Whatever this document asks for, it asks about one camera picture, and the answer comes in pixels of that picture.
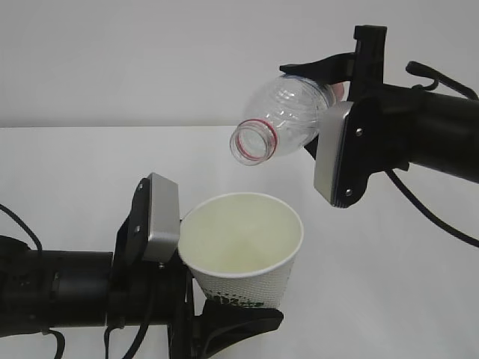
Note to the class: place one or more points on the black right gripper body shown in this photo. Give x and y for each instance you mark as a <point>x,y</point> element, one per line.
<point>370,144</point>

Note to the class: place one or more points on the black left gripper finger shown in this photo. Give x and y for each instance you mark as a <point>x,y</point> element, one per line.
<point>220,326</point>

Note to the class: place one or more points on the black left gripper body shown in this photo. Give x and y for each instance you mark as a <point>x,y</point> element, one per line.
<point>145,293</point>

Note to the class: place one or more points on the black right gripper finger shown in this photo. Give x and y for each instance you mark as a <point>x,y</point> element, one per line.
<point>331,70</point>

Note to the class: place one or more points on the clear water bottle red label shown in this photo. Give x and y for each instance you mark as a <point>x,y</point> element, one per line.
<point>281,117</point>

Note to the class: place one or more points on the white paper cup green logo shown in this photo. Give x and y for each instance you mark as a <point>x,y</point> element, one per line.
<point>241,247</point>

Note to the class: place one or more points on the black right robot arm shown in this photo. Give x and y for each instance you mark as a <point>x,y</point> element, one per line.
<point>438,123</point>

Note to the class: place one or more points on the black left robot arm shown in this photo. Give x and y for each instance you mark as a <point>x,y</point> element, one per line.
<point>45,291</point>

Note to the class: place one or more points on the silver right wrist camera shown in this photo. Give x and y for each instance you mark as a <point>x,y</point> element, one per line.
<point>328,154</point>

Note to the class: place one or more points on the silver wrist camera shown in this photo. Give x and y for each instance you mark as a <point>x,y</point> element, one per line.
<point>328,154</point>
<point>163,231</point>

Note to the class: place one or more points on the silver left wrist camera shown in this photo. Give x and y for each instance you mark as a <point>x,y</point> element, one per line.
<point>163,231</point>

